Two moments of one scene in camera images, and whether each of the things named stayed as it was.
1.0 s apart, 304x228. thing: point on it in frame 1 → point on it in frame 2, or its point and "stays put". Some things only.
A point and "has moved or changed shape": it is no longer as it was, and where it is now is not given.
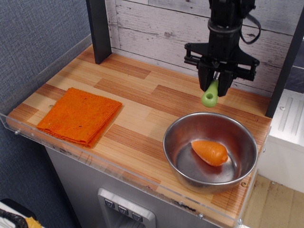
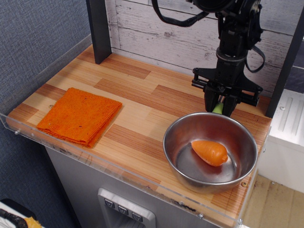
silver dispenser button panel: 119,213 stays put
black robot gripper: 223,50 → 228,77
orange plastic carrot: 213,154 stays put
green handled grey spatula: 209,98 has moved or changed shape
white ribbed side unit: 281,159 stays put
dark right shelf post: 296,41 stays put
